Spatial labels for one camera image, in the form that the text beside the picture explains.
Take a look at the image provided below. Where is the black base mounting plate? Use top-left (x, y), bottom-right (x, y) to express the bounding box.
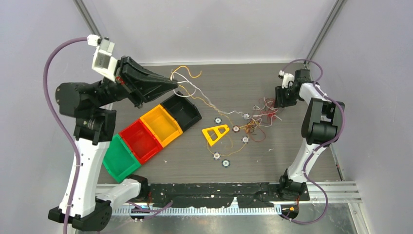
top-left (131, 182), bottom-right (310, 208)

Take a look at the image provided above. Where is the dark chip lower left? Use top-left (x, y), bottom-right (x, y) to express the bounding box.
top-left (213, 152), bottom-right (221, 160)

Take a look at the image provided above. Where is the white wire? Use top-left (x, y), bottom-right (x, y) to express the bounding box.
top-left (170, 71), bottom-right (278, 118)

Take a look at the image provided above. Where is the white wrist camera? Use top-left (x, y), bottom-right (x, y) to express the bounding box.
top-left (87, 35), bottom-right (118, 82)
top-left (278, 70), bottom-right (295, 89)

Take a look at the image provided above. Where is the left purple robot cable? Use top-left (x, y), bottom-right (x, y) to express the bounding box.
top-left (42, 36), bottom-right (175, 234)

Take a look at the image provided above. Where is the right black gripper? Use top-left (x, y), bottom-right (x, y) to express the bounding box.
top-left (274, 85), bottom-right (301, 108)

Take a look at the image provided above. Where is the dark chip middle right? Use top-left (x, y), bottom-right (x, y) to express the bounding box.
top-left (242, 136), bottom-right (249, 144)

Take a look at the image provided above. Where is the red plastic bin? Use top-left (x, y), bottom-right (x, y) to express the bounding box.
top-left (119, 119), bottom-right (164, 165)

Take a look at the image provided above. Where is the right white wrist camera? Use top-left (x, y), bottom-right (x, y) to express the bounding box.
top-left (278, 70), bottom-right (295, 89)

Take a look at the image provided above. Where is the slotted aluminium rail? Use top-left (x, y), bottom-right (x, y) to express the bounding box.
top-left (112, 205), bottom-right (282, 216)

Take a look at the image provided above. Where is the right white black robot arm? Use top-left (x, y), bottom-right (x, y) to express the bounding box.
top-left (274, 69), bottom-right (345, 200)

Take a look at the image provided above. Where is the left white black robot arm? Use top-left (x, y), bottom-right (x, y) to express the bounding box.
top-left (48, 54), bottom-right (178, 232)

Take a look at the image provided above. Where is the red wire bundle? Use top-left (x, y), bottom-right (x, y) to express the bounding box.
top-left (240, 97), bottom-right (283, 143)

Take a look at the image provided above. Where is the dark chip lowest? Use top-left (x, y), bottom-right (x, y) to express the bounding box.
top-left (222, 159), bottom-right (230, 168)

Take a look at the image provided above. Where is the dark chip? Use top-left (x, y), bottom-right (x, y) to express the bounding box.
top-left (242, 113), bottom-right (250, 120)
top-left (213, 152), bottom-right (221, 160)
top-left (214, 117), bottom-right (222, 125)
top-left (242, 136), bottom-right (249, 144)

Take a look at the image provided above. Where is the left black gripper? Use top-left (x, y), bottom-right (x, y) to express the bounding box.
top-left (96, 53), bottom-right (180, 106)

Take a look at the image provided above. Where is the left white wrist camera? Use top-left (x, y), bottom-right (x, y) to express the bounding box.
top-left (87, 35), bottom-right (118, 82)

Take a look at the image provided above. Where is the green plastic bin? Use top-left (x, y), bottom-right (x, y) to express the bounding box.
top-left (103, 135), bottom-right (141, 183)

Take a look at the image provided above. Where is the dark chip upper right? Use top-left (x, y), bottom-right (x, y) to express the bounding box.
top-left (242, 113), bottom-right (250, 120)

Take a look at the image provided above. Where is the black plastic bin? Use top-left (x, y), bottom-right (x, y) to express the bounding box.
top-left (160, 91), bottom-right (202, 132)

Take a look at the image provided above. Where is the yellow plastic bin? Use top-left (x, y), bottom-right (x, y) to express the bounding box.
top-left (139, 104), bottom-right (183, 148)

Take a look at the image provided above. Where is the dark chip upper left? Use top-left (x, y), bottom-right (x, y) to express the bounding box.
top-left (214, 117), bottom-right (222, 125)

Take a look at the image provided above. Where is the yellow triangular plastic frame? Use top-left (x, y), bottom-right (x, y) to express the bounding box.
top-left (202, 124), bottom-right (230, 147)

